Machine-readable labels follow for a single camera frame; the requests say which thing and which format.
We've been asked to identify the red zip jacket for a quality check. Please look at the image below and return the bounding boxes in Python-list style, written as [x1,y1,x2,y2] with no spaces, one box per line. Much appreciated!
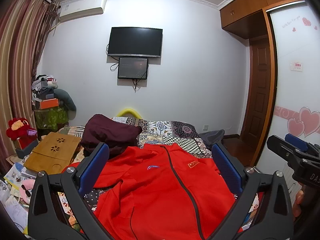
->
[61,142,264,240]

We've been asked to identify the pile of folded clothes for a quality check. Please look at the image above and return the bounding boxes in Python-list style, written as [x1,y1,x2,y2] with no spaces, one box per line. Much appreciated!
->
[31,74,58,100]

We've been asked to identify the person's right hand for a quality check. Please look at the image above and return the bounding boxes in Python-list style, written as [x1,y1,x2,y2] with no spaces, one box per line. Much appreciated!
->
[292,183,305,220]

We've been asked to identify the dark grey backpack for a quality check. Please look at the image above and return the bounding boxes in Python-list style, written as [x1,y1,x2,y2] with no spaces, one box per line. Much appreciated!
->
[199,129,225,151]

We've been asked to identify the red plush toy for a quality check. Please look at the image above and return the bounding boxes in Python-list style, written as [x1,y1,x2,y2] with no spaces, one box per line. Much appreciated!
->
[6,118,37,150]

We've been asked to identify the dark maroon garment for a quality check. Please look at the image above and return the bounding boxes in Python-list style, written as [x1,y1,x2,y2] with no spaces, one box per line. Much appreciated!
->
[80,114,142,159]

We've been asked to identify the patchwork patterned bedspread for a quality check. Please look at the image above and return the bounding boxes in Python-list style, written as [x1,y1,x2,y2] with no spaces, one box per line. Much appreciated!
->
[58,116,259,230]

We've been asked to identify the orange box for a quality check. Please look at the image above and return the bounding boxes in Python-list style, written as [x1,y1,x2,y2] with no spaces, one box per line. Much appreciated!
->
[40,98,59,109]

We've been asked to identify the brown wooden wardrobe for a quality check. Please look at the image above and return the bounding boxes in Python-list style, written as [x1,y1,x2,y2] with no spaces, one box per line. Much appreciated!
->
[219,0,302,166]

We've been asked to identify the striped red beige curtain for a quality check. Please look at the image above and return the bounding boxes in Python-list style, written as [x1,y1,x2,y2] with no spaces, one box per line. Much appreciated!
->
[1,0,59,174]

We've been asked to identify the small black wall monitor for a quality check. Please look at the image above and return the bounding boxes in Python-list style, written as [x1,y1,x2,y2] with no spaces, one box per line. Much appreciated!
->
[118,57,149,80]

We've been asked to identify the wall-mounted black television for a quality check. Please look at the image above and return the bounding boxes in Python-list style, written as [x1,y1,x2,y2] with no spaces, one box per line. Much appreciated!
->
[107,27,163,58]

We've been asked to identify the white wall air conditioner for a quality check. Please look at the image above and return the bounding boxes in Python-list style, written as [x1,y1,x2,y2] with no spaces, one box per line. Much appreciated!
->
[59,0,106,22]

